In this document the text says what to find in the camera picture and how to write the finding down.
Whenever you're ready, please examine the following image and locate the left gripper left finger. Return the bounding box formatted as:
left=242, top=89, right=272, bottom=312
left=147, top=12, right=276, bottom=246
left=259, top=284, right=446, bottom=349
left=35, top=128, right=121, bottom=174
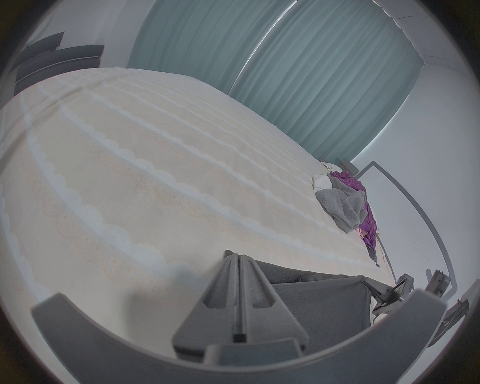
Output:
left=172, top=254, right=241, bottom=356

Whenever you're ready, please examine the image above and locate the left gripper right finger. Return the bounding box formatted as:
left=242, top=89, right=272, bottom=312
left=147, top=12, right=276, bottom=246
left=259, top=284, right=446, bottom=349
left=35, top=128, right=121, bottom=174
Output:
left=240, top=254, right=310, bottom=355

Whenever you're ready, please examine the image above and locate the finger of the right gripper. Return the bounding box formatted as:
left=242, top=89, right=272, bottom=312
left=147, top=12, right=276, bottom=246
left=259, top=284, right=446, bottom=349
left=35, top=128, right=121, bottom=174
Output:
left=361, top=278, right=395, bottom=302

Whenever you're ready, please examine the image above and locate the black T-shirt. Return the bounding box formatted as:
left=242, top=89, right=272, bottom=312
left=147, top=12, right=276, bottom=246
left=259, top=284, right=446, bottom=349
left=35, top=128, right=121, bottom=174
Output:
left=224, top=249, right=373, bottom=332

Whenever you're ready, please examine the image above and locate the bed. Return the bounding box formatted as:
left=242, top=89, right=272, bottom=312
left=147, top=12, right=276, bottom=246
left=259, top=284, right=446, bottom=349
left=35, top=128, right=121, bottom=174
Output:
left=0, top=67, right=456, bottom=355

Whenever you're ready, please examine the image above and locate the purple satin garment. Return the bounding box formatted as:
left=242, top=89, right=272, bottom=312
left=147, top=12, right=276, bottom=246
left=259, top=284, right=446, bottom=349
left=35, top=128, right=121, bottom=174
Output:
left=329, top=170, right=378, bottom=251

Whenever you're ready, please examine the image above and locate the grey garment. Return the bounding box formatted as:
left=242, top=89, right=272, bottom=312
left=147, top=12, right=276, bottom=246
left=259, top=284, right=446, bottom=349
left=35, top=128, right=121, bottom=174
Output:
left=315, top=184, right=369, bottom=234

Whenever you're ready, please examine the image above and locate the white garment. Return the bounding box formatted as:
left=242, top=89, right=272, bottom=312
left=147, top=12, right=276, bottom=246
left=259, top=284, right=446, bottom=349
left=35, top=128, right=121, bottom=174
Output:
left=312, top=174, right=334, bottom=192

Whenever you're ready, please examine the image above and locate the blue-green curtain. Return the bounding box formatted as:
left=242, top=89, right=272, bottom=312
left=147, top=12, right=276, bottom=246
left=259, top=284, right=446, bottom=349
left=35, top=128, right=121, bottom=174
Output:
left=127, top=0, right=297, bottom=94
left=229, top=0, right=424, bottom=162

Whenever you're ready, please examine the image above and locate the black chest of drawers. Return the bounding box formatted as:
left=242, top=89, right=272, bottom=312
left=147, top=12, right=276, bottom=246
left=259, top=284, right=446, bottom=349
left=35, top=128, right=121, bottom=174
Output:
left=13, top=32, right=105, bottom=96

